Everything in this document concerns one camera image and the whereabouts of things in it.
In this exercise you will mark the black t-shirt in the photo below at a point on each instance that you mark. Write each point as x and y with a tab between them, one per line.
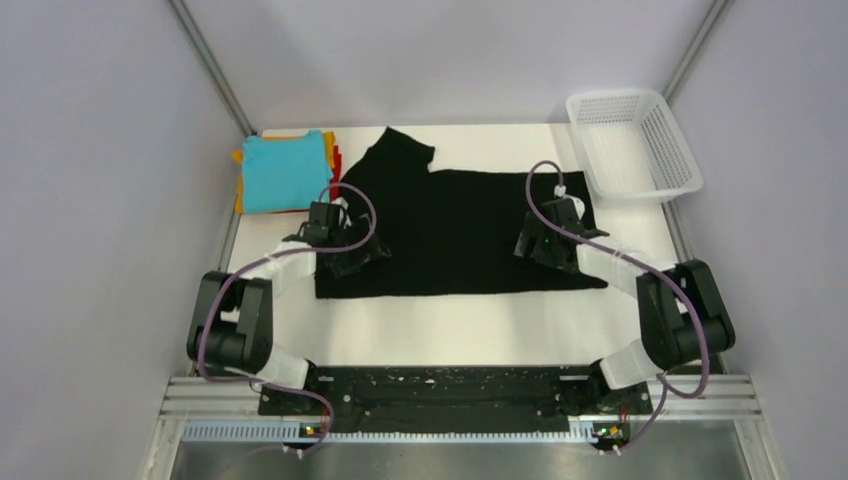
448	231

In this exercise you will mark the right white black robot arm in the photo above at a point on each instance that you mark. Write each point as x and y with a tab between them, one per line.
681	315

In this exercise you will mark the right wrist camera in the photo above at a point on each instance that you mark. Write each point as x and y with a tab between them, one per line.
560	192

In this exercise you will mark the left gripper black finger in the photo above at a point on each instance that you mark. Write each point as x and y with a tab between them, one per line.
374	250
337	265

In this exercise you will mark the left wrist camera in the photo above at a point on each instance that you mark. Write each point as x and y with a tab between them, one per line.
344	216

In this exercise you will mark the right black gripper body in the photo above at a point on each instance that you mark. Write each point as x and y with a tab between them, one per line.
544	249

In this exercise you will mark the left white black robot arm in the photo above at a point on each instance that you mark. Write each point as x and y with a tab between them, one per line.
233	321

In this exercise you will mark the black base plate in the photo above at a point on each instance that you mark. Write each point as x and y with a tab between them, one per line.
455	420

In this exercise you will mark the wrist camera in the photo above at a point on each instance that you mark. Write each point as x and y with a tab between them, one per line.
560	192
344	216

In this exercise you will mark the folded yellow t-shirt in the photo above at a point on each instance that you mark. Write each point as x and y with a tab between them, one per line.
238	192

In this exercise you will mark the white plastic basket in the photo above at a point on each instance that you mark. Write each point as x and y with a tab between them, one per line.
631	147

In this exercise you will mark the white slotted cable duct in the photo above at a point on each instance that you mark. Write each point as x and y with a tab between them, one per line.
305	433

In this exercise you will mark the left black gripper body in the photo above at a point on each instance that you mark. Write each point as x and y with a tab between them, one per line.
344	237

